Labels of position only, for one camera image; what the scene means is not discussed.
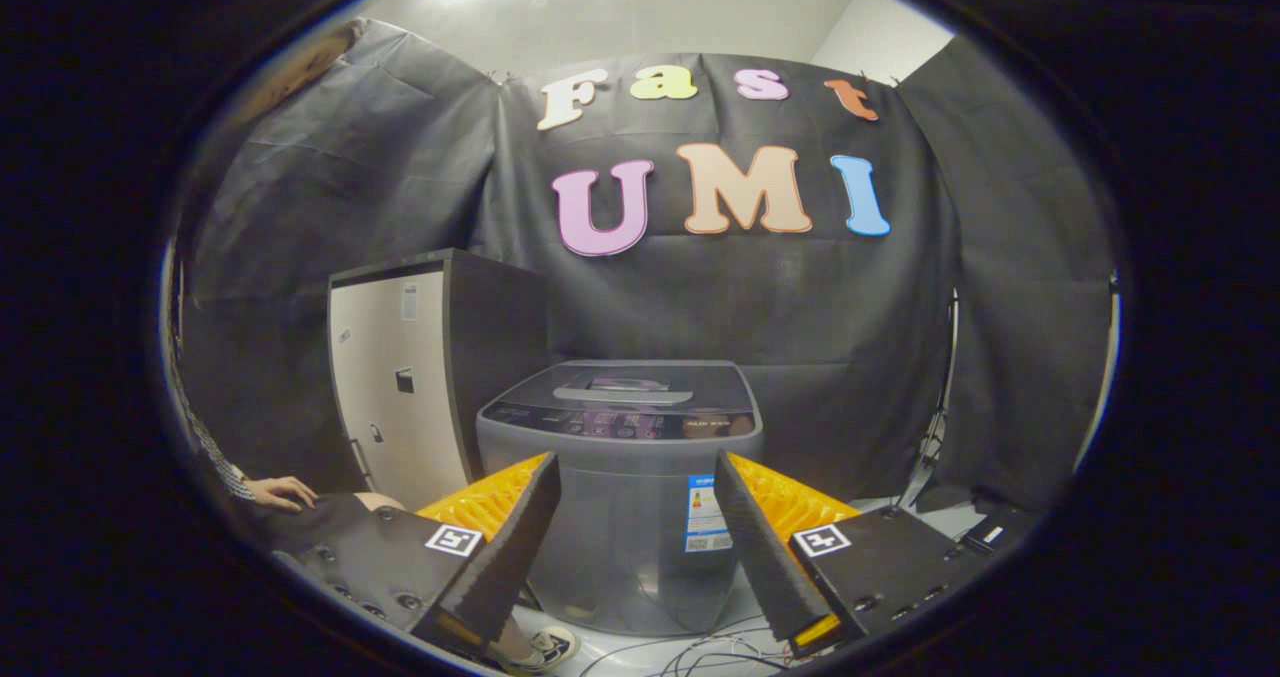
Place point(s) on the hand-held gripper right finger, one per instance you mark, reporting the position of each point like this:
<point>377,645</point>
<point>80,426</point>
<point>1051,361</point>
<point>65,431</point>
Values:
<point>765,557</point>

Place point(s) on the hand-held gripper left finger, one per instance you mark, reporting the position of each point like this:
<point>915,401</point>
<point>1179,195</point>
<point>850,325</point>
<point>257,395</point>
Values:
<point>515,557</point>

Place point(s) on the grey washing machine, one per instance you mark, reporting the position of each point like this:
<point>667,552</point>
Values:
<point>620,527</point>

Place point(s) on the person's white shoe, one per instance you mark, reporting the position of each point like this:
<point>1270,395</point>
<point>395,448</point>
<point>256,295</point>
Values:
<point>545,647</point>

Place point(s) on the person's leg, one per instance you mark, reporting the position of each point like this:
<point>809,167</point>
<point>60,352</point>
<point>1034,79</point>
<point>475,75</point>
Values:
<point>335,522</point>

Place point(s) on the beige cabinet with dark sides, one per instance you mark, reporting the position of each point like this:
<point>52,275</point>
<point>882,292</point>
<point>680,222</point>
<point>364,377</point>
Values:
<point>400,407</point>

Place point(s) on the black light stand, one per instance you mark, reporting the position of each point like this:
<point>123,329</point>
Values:
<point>935,427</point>

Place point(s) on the black box with white label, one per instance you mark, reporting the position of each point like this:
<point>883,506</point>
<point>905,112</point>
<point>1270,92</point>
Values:
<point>1000,529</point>

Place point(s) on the black backdrop cloth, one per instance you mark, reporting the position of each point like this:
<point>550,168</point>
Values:
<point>800,307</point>

